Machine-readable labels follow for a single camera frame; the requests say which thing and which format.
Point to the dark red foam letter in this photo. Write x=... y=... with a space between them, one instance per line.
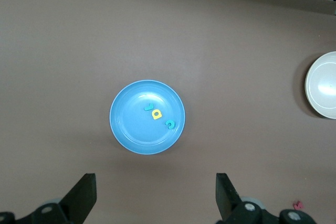
x=298 y=205

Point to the teal foam letter l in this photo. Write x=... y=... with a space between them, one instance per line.
x=148 y=107

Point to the blue plate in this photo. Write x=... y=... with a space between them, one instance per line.
x=136 y=134

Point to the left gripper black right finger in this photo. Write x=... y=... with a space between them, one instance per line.
x=231 y=207

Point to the teal foam letter c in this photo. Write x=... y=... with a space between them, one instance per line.
x=172 y=126

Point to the beige plate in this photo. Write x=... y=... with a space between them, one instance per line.
x=323 y=87

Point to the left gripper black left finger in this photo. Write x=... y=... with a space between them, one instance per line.
x=77 y=200

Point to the yellow foam letter a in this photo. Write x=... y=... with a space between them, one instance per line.
x=157 y=118

